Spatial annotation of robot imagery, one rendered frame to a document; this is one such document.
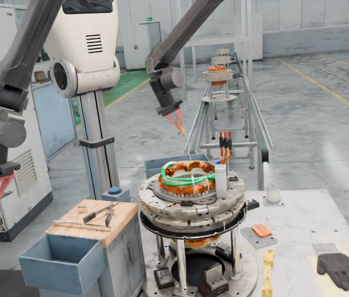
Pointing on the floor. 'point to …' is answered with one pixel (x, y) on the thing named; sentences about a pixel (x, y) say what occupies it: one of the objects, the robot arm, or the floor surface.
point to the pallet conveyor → (262, 151)
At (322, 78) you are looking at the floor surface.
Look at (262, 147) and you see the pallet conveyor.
